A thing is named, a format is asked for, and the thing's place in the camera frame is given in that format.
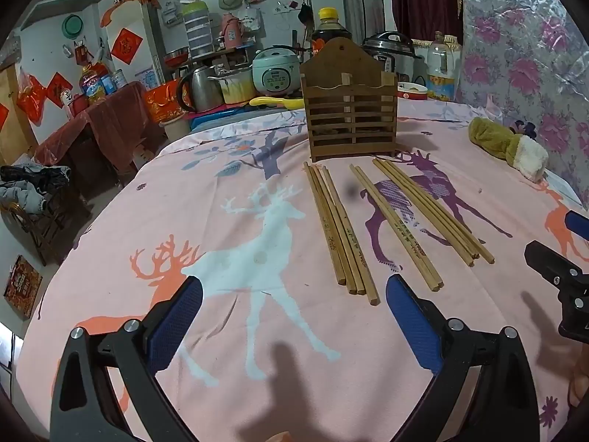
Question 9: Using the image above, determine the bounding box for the labelled oil bottle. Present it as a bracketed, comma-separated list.
[79, 65, 107, 104]

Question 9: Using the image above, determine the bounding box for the pink thermos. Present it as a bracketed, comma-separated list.
[220, 13, 244, 49]

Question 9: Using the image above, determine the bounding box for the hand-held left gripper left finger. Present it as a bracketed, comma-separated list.
[50, 275, 204, 442]

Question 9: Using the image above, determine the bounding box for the yellow plastic ladle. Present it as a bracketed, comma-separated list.
[249, 96, 304, 110]

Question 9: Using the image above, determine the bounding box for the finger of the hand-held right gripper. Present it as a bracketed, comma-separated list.
[565, 210, 589, 241]
[525, 240, 589, 288]

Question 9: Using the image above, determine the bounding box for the red white bowl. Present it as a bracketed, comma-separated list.
[396, 81, 428, 101]

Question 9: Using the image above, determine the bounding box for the white bucket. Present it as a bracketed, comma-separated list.
[159, 115, 191, 143]

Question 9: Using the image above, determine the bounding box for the stacked steel lunch container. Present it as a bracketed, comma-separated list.
[183, 1, 215, 60]

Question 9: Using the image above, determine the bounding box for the blue tray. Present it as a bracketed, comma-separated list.
[190, 106, 258, 132]

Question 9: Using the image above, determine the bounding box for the red printed box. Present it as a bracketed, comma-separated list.
[4, 255, 43, 319]

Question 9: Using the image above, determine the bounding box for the wooden chopstick holder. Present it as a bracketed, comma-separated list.
[300, 37, 399, 162]

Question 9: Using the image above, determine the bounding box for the pale yellow pot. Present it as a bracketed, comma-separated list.
[208, 68, 255, 104]

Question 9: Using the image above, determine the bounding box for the white flat box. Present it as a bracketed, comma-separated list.
[543, 168, 583, 206]

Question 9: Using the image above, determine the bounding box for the black silver pressure cooker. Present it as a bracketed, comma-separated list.
[363, 31, 422, 84]

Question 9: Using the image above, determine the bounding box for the green plate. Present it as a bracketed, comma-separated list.
[63, 14, 86, 40]

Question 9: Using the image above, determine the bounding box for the steel kettle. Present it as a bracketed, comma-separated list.
[177, 64, 225, 113]

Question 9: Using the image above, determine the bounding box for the pile of clothes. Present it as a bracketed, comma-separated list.
[0, 163, 72, 215]

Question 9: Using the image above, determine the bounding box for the white refrigerator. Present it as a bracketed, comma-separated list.
[103, 2, 164, 93]

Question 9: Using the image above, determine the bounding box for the red diamond paper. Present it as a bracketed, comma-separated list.
[110, 28, 143, 66]

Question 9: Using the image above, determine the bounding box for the red gift box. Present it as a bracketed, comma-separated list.
[144, 80, 194, 123]

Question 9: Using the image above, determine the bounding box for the red-cloth covered table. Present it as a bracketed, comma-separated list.
[36, 82, 166, 185]

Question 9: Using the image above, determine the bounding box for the pink deer-printed cloth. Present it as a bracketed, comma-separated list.
[14, 99, 589, 442]

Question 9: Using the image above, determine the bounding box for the wooden chair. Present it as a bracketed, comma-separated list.
[0, 193, 93, 265]

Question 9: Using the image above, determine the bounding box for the green plush mitten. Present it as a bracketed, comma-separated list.
[468, 117, 549, 182]

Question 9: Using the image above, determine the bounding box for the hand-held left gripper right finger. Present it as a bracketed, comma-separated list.
[385, 274, 540, 442]

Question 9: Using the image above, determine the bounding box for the wooden door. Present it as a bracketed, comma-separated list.
[0, 62, 40, 166]

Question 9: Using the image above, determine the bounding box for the dark purple cloth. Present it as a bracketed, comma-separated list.
[508, 120, 539, 141]

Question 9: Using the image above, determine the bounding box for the yellow-capped soy sauce bottle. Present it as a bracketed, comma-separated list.
[312, 7, 353, 63]

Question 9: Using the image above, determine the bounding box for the clear cooking oil bottle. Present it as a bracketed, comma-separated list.
[426, 31, 456, 102]

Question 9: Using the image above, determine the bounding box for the floral plastic sheet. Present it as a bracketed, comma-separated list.
[453, 0, 589, 203]

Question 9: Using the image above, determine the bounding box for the pale green rice cooker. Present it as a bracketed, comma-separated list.
[252, 46, 304, 97]

